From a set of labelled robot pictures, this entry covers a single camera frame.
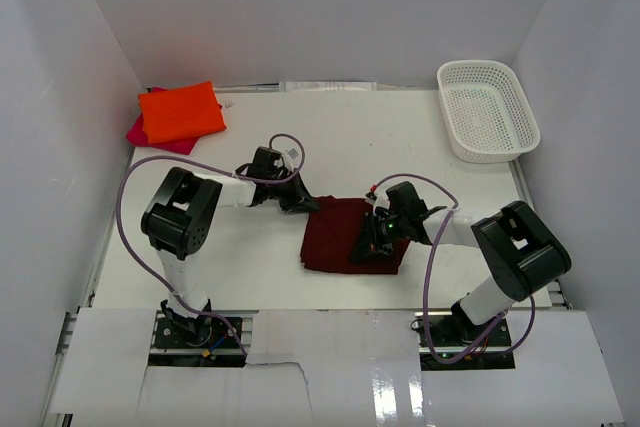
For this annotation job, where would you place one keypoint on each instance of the dark red t shirt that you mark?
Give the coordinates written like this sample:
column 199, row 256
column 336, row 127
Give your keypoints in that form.
column 331, row 235

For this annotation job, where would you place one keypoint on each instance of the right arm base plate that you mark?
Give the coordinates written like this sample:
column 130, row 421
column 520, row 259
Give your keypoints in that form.
column 450, row 339

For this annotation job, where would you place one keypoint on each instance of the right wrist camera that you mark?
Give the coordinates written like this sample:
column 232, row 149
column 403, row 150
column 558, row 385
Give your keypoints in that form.
column 377, row 199

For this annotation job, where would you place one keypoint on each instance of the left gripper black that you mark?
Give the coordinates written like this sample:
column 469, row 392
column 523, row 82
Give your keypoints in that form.
column 291, row 191

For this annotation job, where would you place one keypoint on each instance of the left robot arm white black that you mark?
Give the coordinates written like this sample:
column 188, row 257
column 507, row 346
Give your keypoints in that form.
column 179, row 217

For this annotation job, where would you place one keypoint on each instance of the white perforated plastic basket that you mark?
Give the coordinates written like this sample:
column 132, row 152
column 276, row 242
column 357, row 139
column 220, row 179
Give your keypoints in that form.
column 486, row 113

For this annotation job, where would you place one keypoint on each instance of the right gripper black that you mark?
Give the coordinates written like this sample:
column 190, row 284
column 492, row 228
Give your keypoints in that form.
column 378, row 235

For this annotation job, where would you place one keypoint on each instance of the folded pink t shirt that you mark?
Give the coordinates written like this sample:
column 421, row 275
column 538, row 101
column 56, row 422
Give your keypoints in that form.
column 166, row 121

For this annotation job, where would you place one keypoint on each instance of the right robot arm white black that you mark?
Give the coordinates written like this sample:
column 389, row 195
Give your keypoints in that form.
column 521, row 253

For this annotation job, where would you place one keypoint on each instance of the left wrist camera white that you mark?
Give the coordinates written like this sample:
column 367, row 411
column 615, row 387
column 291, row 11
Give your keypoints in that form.
column 291, row 158

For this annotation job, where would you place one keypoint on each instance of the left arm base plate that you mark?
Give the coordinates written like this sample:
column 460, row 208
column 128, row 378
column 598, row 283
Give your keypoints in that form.
column 213, row 347

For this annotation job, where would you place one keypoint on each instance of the folded orange t shirt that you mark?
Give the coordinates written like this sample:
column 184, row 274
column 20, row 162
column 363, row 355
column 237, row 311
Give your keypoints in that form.
column 207, row 110

